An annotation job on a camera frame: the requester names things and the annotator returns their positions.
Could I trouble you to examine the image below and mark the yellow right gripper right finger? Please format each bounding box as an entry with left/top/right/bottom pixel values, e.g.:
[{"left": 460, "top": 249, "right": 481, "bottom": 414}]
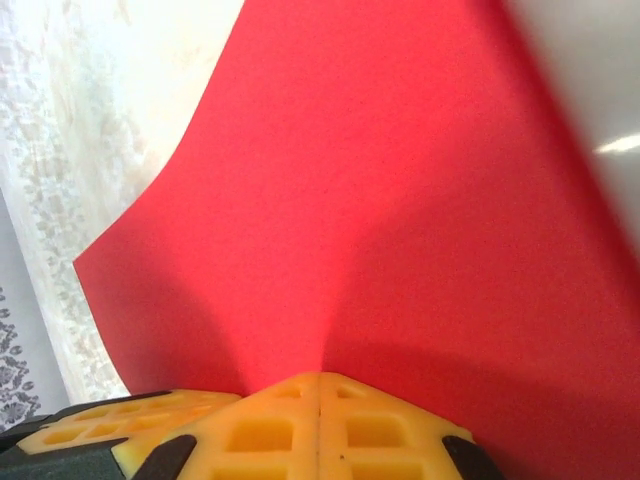
[{"left": 319, "top": 371, "right": 502, "bottom": 480}]

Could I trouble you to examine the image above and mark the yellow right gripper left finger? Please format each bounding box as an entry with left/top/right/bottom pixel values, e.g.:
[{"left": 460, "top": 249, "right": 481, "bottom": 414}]
[{"left": 112, "top": 371, "right": 320, "bottom": 480}]

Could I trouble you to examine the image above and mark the red cloth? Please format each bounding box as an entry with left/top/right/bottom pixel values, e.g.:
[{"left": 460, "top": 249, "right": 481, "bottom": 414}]
[{"left": 72, "top": 0, "right": 640, "bottom": 480}]

